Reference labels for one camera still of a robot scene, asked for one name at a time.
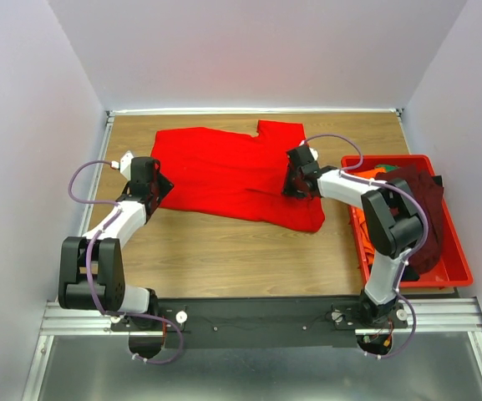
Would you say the maroon t shirt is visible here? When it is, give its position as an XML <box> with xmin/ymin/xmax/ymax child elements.
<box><xmin>375</xmin><ymin>165</ymin><xmax>444</xmax><ymax>275</ymax></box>

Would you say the aluminium frame rail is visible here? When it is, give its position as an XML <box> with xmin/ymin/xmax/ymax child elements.
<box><xmin>21</xmin><ymin>109</ymin><xmax>114</xmax><ymax>401</ymax></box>

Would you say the orange t shirt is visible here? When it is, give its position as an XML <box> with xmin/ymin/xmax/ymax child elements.
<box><xmin>354</xmin><ymin>167</ymin><xmax>386</xmax><ymax>266</ymax></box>

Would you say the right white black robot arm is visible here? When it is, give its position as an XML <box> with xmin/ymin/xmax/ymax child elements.
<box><xmin>282</xmin><ymin>143</ymin><xmax>429</xmax><ymax>327</ymax></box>

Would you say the green t shirt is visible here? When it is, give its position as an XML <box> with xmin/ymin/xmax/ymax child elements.
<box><xmin>376</xmin><ymin>165</ymin><xmax>399</xmax><ymax>172</ymax></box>

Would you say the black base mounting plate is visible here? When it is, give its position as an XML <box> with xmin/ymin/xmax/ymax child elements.
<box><xmin>110</xmin><ymin>296</ymin><xmax>408</xmax><ymax>359</ymax></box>

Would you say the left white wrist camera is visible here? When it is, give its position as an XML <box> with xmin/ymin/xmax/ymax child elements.
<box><xmin>110</xmin><ymin>150</ymin><xmax>134</xmax><ymax>180</ymax></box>

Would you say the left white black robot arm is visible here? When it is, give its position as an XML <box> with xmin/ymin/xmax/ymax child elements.
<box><xmin>58</xmin><ymin>151</ymin><xmax>174</xmax><ymax>330</ymax></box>

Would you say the red t shirt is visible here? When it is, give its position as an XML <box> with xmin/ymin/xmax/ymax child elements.
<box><xmin>151</xmin><ymin>120</ymin><xmax>325</xmax><ymax>233</ymax></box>

